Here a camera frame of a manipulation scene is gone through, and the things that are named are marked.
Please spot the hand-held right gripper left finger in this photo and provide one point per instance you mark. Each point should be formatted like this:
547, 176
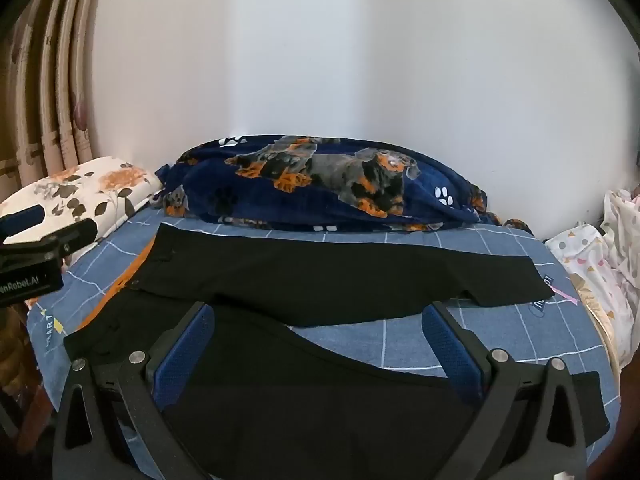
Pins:
184, 357

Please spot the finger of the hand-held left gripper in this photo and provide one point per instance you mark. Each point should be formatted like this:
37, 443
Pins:
24, 217

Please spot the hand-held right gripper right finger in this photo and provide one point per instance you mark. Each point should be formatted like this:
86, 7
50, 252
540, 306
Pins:
450, 346

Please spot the black pants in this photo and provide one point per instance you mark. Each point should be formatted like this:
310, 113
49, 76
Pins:
300, 270

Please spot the blue checkered bed sheet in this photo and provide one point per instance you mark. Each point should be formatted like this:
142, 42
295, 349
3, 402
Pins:
500, 330

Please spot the white floral pillow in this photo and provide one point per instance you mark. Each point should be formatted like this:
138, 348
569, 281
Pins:
100, 185

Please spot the beige floral curtain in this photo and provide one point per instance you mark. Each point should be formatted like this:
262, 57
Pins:
60, 110

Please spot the white patterned cloth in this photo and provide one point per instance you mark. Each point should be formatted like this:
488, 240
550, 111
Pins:
590, 260

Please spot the dark blue floral pillow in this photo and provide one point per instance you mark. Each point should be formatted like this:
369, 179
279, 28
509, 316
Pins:
425, 180

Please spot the brown wooden bed frame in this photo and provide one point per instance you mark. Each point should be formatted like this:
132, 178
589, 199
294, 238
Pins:
20, 355

